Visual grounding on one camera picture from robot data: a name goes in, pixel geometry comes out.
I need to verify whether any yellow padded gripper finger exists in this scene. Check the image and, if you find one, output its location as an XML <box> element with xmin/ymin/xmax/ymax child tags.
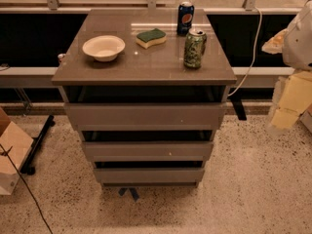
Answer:
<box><xmin>268</xmin><ymin>71</ymin><xmax>312</xmax><ymax>130</ymax></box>

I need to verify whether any grey top drawer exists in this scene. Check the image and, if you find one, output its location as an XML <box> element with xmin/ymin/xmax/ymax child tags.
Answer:
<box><xmin>64</xmin><ymin>103</ymin><xmax>225</xmax><ymax>131</ymax></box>

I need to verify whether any grey drawer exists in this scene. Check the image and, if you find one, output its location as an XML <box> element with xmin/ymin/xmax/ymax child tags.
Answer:
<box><xmin>94</xmin><ymin>168</ymin><xmax>204</xmax><ymax>184</ymax></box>
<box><xmin>64</xmin><ymin>103</ymin><xmax>225</xmax><ymax>131</ymax></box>
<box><xmin>82</xmin><ymin>141</ymin><xmax>214</xmax><ymax>162</ymax></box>

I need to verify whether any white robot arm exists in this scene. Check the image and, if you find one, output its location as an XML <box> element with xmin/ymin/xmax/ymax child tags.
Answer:
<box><xmin>261</xmin><ymin>0</ymin><xmax>312</xmax><ymax>131</ymax></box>

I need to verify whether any grey middle drawer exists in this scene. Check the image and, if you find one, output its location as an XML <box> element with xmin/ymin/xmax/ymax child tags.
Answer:
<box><xmin>82</xmin><ymin>141</ymin><xmax>214</xmax><ymax>162</ymax></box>

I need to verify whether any grey drawer cabinet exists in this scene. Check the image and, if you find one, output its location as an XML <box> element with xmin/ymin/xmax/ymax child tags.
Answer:
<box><xmin>52</xmin><ymin>9</ymin><xmax>236</xmax><ymax>187</ymax></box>

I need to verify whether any grey bottom drawer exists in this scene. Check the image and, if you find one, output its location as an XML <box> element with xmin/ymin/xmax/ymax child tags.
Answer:
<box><xmin>94</xmin><ymin>168</ymin><xmax>204</xmax><ymax>184</ymax></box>

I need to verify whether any green soda can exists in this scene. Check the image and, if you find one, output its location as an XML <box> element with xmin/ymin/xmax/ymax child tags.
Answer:
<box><xmin>183</xmin><ymin>27</ymin><xmax>207</xmax><ymax>69</ymax></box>

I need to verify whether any blue pepsi can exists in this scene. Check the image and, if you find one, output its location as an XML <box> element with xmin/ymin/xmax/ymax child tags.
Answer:
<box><xmin>176</xmin><ymin>2</ymin><xmax>194</xmax><ymax>35</ymax></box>

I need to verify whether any green yellow sponge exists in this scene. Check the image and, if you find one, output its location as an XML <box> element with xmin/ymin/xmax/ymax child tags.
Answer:
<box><xmin>136</xmin><ymin>28</ymin><xmax>167</xmax><ymax>49</ymax></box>

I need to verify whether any white paper bowl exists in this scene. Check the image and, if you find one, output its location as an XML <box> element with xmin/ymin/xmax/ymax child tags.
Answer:
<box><xmin>82</xmin><ymin>35</ymin><xmax>125</xmax><ymax>62</ymax></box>

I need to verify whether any small metal knob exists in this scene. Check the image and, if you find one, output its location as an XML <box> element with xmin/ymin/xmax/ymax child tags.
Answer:
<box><xmin>58</xmin><ymin>54</ymin><xmax>65</xmax><ymax>63</ymax></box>

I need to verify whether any black floor stand bar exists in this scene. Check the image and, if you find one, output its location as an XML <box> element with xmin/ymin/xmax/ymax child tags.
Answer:
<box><xmin>19</xmin><ymin>115</ymin><xmax>55</xmax><ymax>176</ymax></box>

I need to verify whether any cardboard box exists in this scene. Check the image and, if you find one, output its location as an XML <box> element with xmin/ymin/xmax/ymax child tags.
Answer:
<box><xmin>0</xmin><ymin>108</ymin><xmax>33</xmax><ymax>195</ymax></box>

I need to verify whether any black bracket right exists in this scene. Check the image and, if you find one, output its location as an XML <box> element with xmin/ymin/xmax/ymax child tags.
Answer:
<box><xmin>230</xmin><ymin>93</ymin><xmax>247</xmax><ymax>121</ymax></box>

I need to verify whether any white cable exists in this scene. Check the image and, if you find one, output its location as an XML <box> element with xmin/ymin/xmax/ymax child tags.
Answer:
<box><xmin>227</xmin><ymin>7</ymin><xmax>263</xmax><ymax>98</ymax></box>

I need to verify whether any thin black cable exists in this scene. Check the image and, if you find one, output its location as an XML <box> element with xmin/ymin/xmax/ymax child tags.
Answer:
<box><xmin>0</xmin><ymin>143</ymin><xmax>54</xmax><ymax>234</ymax></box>

